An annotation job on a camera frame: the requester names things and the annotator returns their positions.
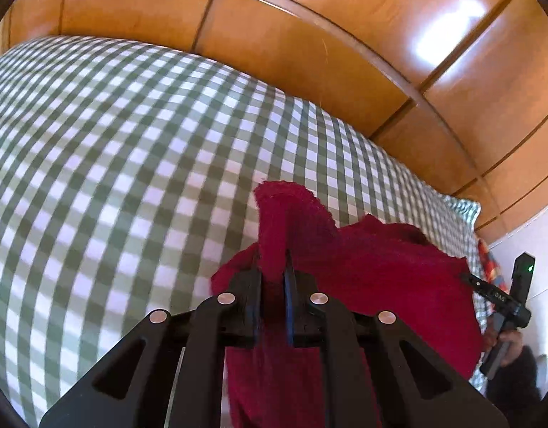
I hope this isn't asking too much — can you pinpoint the wooden wardrobe wall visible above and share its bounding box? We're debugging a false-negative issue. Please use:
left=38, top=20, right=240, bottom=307
left=0, top=0, right=548, bottom=241

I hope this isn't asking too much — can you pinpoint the dark red sweater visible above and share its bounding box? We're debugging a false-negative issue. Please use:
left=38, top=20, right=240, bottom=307
left=211, top=182, right=483, bottom=427

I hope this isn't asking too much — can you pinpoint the green checked bed cover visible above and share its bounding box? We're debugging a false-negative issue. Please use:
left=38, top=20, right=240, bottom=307
left=0, top=37, right=482, bottom=427

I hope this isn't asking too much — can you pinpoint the multicolour checked pillow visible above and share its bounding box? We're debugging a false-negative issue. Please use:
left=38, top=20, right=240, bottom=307
left=478, top=238, right=510, bottom=293

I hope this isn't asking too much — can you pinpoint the person's right hand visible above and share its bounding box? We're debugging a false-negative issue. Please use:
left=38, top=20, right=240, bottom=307
left=483, top=317, right=523, bottom=367

